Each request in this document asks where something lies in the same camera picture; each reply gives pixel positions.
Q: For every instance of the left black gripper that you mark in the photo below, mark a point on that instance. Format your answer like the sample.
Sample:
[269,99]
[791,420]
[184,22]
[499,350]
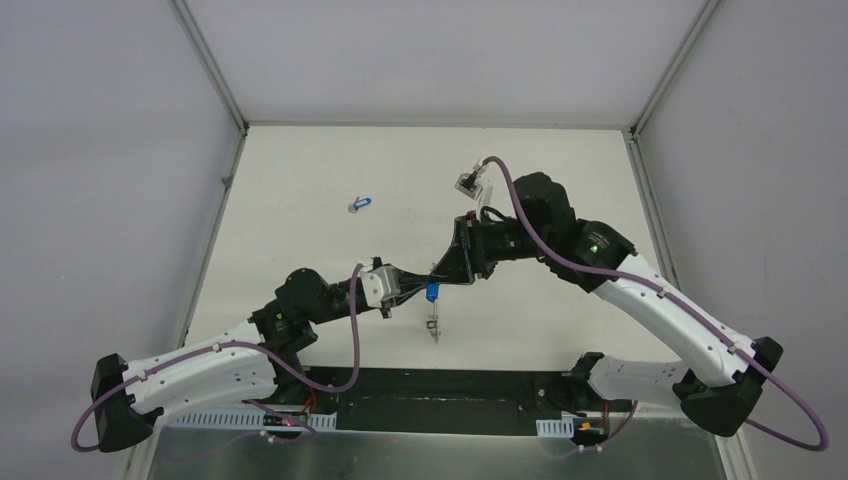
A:
[400,272]

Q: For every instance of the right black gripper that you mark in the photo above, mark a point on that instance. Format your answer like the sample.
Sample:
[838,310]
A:
[459,265]

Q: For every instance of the blue tag key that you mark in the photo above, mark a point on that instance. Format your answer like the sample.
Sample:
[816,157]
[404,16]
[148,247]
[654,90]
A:
[432,292]
[358,204]

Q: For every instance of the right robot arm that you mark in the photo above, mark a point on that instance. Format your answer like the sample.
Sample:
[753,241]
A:
[709,384]

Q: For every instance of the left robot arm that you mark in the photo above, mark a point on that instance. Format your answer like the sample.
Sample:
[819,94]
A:
[252,361]

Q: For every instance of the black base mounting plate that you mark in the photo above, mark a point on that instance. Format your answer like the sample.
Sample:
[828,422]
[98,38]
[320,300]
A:
[464,402]

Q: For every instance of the left controller board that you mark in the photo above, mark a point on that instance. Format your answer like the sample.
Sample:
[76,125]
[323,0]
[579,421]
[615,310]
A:
[285,420]

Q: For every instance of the controller board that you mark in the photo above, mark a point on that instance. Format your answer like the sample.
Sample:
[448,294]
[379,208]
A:
[285,420]
[591,431]

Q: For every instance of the right controller board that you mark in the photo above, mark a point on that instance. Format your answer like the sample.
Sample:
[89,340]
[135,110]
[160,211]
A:
[591,431]

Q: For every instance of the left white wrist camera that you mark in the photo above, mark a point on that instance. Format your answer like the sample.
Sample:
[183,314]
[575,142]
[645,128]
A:
[380,285]

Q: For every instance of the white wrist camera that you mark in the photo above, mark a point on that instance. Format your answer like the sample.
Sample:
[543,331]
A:
[474,186]
[380,285]

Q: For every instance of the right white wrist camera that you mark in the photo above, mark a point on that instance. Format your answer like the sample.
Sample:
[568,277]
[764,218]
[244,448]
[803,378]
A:
[474,186]

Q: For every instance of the aluminium frame rail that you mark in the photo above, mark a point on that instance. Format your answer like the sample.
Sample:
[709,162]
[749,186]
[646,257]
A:
[232,443]

